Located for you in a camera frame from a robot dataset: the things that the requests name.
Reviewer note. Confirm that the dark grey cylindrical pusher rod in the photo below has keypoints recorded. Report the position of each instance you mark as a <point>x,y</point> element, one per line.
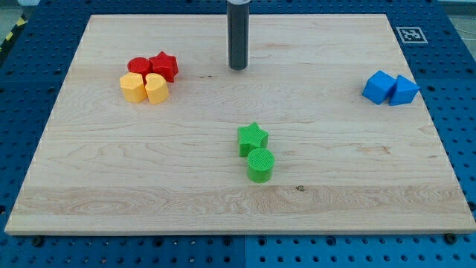
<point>238,28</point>

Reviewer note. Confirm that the red star block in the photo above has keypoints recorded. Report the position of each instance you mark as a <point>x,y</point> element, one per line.
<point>166,65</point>

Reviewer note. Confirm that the yellow heart block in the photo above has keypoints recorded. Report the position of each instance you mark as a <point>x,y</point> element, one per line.
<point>156,88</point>

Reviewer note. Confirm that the green star block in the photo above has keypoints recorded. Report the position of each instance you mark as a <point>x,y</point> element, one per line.
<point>251,137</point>

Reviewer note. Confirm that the red cylinder block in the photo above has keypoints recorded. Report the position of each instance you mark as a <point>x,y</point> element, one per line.
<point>140,65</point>

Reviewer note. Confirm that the yellow hexagon block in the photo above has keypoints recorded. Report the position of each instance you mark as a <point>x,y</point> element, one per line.
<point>132,87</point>

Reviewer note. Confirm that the green cylinder block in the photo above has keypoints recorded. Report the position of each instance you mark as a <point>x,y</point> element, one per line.
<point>260,165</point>

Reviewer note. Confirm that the blue cube block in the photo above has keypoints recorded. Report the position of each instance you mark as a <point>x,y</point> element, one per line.
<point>379,87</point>

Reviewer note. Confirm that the white fiducial marker tag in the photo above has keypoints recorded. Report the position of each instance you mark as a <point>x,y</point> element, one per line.
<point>411,35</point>

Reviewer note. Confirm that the light wooden board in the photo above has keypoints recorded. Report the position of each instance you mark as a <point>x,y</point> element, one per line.
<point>342,164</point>

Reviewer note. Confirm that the blue triangular prism block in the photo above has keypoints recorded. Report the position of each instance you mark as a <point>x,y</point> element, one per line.
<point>404,92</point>

